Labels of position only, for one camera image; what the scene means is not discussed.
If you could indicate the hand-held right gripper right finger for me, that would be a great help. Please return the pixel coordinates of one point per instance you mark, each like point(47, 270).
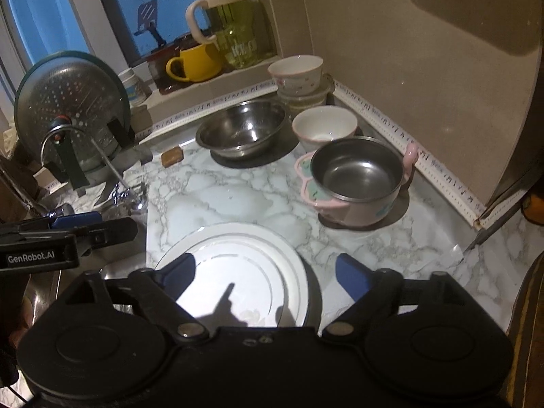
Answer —
point(352, 276)

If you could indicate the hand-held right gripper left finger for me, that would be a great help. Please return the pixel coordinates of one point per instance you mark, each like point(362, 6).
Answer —
point(180, 270)

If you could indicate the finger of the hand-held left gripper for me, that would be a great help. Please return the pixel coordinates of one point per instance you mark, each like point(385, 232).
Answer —
point(76, 220)
point(110, 233)

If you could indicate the large white plate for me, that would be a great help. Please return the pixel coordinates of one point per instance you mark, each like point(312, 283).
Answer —
point(302, 293)

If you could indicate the pink pot with steel interior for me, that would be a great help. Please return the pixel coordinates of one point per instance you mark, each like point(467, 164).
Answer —
point(357, 178)

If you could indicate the white bowl with pink rim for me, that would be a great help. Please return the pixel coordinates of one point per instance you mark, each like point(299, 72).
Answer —
point(323, 125)

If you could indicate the chrome faucet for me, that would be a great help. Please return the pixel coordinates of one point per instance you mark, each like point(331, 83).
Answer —
point(110, 165)

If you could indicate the small brown soap bar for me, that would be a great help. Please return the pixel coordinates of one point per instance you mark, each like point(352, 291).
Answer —
point(172, 156)

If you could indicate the glass pot lid green rim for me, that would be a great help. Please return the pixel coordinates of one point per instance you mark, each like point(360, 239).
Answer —
point(68, 102)

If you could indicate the music note trim strip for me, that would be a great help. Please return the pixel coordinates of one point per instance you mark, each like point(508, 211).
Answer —
point(204, 108)
point(416, 148)

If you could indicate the small white jar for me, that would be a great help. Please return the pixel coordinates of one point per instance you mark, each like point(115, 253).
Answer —
point(132, 87)

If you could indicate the stainless steel bowl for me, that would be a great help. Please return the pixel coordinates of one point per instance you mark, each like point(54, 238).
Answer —
point(240, 129)

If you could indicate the dark brown jar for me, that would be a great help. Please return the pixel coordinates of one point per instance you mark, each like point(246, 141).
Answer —
point(157, 72)

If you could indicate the clear plastic container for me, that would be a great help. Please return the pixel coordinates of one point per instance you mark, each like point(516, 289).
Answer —
point(308, 101)

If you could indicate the round wooden cutting board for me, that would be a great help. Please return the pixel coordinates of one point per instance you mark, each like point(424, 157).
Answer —
point(529, 331)

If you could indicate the yellow mug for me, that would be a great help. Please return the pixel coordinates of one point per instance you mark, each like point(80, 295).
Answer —
point(199, 63)

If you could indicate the orange round object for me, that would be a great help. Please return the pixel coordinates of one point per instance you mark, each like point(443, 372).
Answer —
point(534, 207)

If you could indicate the floral white bowl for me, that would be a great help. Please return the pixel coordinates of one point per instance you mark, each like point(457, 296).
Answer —
point(297, 74)

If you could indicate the small phone stand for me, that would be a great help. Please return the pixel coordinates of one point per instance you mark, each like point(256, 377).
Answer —
point(148, 17)

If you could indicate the green glass jug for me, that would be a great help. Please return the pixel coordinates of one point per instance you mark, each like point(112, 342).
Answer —
point(238, 29)

